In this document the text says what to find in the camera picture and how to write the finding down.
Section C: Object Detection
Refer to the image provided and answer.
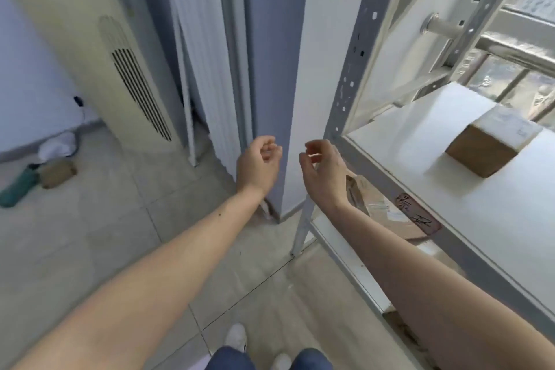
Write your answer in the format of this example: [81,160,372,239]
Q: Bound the person's left hand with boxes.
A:
[235,136,283,198]

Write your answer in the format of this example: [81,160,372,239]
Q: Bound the person's right hand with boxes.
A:
[299,139,350,212]

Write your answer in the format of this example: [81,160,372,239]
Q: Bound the person's right forearm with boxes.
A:
[306,196,555,370]

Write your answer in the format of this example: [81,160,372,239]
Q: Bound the person's left forearm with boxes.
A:
[11,185,267,370]

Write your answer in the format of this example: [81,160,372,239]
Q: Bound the taped cardboard package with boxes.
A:
[345,172,439,245]

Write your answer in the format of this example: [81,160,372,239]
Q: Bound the white pleated curtain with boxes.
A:
[160,0,254,175]

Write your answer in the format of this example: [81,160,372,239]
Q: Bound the red handwritten label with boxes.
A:
[395,193,443,235]

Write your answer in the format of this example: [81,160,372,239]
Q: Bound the grey metal shelf rack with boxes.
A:
[290,0,555,370]

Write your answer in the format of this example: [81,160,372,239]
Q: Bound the small brown cardboard box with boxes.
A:
[445,105,543,179]

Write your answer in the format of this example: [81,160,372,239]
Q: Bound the white shelf board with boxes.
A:
[347,81,555,292]

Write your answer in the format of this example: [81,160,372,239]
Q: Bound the person's white left shoe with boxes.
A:
[225,323,248,357]

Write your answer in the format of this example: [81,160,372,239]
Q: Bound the cream standing air conditioner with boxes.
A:
[0,0,185,153]

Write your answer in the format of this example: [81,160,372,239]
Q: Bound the flat cardboard box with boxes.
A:
[385,304,430,370]

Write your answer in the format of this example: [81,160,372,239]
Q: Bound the brown pouch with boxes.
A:
[39,159,79,189]

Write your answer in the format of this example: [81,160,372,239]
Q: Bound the person's blue jeans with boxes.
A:
[208,346,328,370]

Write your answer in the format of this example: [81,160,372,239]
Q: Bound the white cloth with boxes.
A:
[38,131,79,159]

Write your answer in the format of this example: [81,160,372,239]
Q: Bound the green bottle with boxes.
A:
[0,164,42,208]

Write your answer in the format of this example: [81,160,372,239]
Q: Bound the white door handle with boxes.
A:
[420,13,467,38]

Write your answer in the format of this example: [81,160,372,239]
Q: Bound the black cable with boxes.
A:
[72,96,88,153]

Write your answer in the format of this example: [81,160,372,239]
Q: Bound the metal window guard rail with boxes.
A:
[455,32,555,125]

